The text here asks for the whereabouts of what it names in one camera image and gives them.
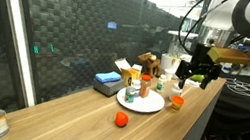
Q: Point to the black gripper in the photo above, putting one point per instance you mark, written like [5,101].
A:
[200,61]

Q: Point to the small orange cup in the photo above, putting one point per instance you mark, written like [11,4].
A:
[177,103]

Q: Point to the slim white bottle green label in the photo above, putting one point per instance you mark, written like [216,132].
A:
[161,83]

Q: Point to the spice bottle orange lid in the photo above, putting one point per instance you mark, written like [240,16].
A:
[145,87]

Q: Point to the white bottle purple label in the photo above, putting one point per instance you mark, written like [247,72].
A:
[136,85]

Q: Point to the small green labelled jar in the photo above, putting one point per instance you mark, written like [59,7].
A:
[129,95]

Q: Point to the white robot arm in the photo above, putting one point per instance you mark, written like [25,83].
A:
[222,11]

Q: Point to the brown moose plushie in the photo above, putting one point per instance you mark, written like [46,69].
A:
[149,63]

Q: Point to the white paper plate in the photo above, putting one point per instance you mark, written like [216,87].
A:
[148,103]

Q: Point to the green round fruit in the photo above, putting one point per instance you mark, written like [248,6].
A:
[198,78]

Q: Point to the white crumpled paper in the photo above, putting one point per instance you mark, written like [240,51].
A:
[193,84]

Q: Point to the white paper cup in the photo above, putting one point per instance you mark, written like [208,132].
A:
[168,75]

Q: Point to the white bucket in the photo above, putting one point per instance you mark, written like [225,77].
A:
[168,61]

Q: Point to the open yellow cardboard box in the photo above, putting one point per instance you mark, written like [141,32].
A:
[127,74]

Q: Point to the red tomato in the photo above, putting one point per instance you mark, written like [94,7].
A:
[121,119]

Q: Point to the blue folded cloth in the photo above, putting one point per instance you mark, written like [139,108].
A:
[108,76]

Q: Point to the grey foam block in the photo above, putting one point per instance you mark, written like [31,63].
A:
[108,87]

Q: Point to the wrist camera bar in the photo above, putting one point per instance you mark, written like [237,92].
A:
[235,57]

